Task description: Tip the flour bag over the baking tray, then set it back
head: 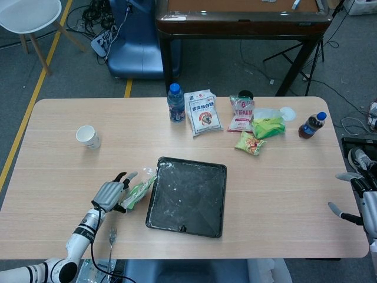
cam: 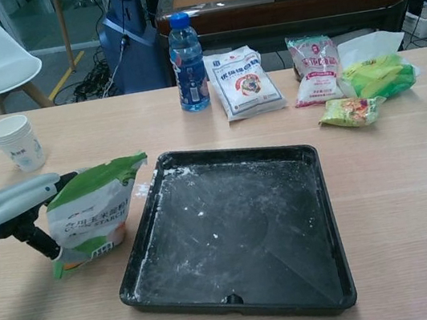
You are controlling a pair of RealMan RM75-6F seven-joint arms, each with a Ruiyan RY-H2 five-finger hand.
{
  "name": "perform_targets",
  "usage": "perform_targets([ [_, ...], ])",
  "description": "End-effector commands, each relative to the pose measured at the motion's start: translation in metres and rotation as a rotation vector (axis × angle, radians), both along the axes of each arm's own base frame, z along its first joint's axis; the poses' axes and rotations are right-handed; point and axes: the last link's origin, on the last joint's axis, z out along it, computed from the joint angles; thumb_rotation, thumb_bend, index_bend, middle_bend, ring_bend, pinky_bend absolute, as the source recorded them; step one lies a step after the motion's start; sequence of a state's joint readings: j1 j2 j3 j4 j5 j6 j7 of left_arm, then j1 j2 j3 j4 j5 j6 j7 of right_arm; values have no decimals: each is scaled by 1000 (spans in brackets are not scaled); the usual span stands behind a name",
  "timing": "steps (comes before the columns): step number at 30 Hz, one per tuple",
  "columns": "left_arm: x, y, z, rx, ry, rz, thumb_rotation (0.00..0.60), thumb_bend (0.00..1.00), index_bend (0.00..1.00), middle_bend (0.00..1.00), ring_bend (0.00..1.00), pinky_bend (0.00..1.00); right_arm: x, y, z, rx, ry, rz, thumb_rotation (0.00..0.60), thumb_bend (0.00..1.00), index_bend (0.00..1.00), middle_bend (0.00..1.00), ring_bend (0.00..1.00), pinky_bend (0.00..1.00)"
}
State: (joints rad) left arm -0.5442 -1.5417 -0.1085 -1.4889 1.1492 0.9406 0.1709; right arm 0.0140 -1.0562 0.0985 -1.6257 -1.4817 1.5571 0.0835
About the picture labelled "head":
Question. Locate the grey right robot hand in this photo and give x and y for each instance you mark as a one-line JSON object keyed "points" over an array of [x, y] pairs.
{"points": [[370, 206]]}

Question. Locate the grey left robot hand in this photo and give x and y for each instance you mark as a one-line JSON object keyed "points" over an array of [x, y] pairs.
{"points": [[107, 196]]}

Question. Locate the green white corn starch bag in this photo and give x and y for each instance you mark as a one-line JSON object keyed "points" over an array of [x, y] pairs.
{"points": [[138, 191]]}

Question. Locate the blue own robot base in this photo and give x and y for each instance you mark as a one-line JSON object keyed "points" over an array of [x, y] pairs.
{"points": [[191, 271]]}

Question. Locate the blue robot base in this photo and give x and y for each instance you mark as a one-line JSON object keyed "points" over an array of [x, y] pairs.
{"points": [[138, 50]]}

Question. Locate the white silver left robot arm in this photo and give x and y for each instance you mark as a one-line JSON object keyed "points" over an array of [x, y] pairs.
{"points": [[82, 233]]}

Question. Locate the black plastic tray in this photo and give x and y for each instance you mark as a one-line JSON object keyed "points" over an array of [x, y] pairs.
{"points": [[185, 197]]}

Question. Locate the silver metal fork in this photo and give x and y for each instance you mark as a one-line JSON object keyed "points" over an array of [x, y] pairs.
{"points": [[112, 236]]}

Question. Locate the grey sneaker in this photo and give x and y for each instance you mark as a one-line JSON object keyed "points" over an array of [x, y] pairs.
{"points": [[359, 157]]}

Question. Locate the white paper cup stack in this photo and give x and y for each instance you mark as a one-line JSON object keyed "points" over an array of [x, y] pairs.
{"points": [[88, 138]]}

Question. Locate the dark drink bottle blue cap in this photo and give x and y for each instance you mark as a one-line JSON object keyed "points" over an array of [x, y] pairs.
{"points": [[309, 128]]}

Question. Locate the clear bottle with blue cap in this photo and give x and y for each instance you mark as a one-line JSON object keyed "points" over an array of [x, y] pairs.
{"points": [[175, 107]]}

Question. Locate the white round lid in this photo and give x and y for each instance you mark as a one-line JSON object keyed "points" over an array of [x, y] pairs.
{"points": [[288, 114]]}

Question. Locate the white bag with blue print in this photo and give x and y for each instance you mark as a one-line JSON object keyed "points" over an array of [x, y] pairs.
{"points": [[203, 115]]}

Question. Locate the clear bag of green packets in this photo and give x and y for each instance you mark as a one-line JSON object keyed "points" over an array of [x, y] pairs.
{"points": [[269, 125]]}

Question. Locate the small green snack packet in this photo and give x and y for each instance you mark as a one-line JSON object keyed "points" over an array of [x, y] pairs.
{"points": [[250, 143]]}

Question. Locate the white power strip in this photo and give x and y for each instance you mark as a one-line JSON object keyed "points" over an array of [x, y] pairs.
{"points": [[101, 42]]}

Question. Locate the white bag with pink print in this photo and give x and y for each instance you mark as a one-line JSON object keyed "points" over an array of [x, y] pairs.
{"points": [[242, 116]]}

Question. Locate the black tripod stand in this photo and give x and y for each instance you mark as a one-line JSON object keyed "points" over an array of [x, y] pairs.
{"points": [[316, 50]]}

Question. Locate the black round lid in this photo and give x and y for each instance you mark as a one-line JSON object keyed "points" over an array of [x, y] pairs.
{"points": [[246, 93]]}

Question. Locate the white chair with wooden legs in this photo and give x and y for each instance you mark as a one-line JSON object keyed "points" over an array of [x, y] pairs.
{"points": [[26, 14]]}

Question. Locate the single blue white mahjong tile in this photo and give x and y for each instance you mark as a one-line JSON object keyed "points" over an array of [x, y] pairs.
{"points": [[296, 3]]}

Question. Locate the brown mahjong table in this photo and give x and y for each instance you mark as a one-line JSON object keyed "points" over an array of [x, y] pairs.
{"points": [[241, 23]]}

